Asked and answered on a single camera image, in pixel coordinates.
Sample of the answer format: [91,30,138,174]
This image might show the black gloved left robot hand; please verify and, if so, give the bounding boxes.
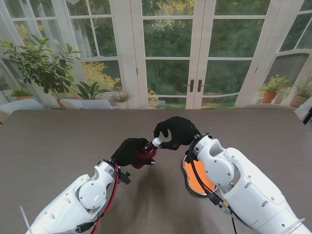
[111,137,156,168]

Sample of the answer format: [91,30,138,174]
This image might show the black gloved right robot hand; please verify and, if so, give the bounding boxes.
[153,116,202,151]

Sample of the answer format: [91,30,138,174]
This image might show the red transparent sample bottle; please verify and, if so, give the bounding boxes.
[131,142,158,170]

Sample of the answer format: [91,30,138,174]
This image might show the steel kidney tray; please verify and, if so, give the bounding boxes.
[181,156,216,196]

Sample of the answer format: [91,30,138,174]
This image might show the orange oval tray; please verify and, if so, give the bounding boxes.
[184,159,216,194]

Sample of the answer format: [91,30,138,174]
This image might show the flowering plant in white pot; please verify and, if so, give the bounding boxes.
[111,92,133,109]

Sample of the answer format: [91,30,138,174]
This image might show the white planter box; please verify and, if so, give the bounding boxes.
[60,98,113,110]

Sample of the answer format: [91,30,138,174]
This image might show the broad leaf green plant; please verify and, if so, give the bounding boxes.
[74,81,112,100]

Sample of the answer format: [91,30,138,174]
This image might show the yellow flowers in terracotta pot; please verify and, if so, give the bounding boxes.
[258,75,291,104]

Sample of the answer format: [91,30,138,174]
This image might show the pale grey sofa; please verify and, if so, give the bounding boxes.
[0,98,46,124]

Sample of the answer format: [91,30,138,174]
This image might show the small plant in terracotta pot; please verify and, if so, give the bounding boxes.
[9,88,34,101]

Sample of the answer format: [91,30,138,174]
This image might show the plant in beige pot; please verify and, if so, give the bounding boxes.
[290,80,312,108]

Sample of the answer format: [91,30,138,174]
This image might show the tall leafy green plant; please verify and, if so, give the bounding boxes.
[0,34,82,110]

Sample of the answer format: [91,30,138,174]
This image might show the red cable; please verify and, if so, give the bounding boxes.
[92,163,119,232]

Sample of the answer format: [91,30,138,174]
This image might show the black cable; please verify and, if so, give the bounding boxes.
[188,138,238,234]

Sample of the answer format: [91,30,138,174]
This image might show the dark left door handle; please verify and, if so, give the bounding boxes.
[183,79,195,93]

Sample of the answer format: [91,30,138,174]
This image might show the dark door handle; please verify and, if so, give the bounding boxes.
[183,79,195,93]
[197,79,210,93]

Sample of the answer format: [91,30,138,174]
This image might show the dark right door handle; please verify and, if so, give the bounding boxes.
[197,79,210,93]

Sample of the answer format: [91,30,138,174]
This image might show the white cable tie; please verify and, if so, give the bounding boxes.
[19,206,34,234]
[287,218,306,230]

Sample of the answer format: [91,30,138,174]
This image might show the white chair with dark frame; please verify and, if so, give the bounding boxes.
[294,97,312,125]

